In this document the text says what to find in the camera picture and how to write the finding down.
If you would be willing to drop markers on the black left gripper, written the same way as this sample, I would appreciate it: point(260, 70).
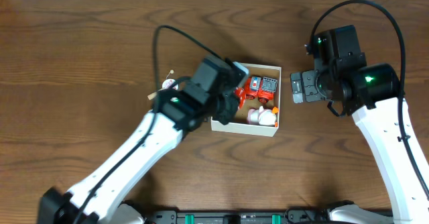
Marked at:
point(226, 106)

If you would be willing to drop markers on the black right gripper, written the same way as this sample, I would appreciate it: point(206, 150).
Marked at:
point(312, 94)

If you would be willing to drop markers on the red polyhedral die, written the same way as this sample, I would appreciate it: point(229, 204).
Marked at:
point(240, 93)

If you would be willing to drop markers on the red toy truck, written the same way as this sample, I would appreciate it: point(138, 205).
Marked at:
point(261, 88)

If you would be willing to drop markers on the white duck toy pink hat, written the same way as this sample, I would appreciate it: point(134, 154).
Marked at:
point(263, 117)

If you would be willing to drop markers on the small white rattle drum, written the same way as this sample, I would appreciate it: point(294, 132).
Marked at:
point(165, 85)

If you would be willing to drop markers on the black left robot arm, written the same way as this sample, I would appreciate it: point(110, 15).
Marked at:
point(177, 110)

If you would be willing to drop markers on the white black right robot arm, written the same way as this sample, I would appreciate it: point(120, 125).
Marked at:
point(370, 95)

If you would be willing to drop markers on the white cardboard box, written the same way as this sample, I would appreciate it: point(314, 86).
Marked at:
point(239, 123)

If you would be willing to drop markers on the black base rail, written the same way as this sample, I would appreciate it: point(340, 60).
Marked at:
point(289, 216)

